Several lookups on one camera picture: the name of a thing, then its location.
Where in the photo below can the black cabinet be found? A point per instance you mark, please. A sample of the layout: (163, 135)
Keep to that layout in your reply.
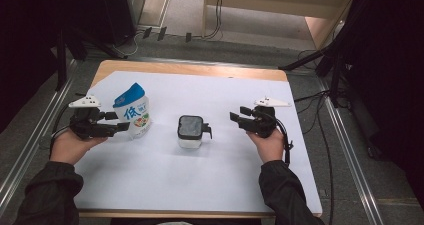
(120, 11)

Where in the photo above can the clear jar with black lid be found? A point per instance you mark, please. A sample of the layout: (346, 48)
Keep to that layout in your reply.
(190, 128)

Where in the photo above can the grey cloth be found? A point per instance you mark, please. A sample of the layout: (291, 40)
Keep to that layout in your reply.
(175, 223)

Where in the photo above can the white table mat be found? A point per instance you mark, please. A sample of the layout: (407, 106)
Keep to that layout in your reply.
(186, 178)

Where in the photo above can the black metal stand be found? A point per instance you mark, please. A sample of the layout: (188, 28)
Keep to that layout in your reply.
(61, 61)

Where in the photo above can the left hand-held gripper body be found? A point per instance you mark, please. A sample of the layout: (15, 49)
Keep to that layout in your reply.
(86, 126)

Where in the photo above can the metal floor rail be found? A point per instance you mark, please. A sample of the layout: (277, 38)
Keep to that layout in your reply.
(353, 171)
(26, 155)

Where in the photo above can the person's right hand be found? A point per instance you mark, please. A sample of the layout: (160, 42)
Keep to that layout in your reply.
(271, 148)

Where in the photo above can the black tripod stand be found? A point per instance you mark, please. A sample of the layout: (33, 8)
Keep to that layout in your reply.
(330, 51)

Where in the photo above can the wooden table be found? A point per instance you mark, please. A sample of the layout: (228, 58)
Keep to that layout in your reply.
(186, 68)

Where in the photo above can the person's left hand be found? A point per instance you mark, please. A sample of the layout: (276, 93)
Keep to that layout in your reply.
(68, 148)

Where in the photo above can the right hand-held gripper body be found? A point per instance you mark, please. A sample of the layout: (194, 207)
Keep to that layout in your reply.
(263, 123)

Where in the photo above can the blue and white snack pouch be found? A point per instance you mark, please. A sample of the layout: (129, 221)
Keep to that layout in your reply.
(135, 113)

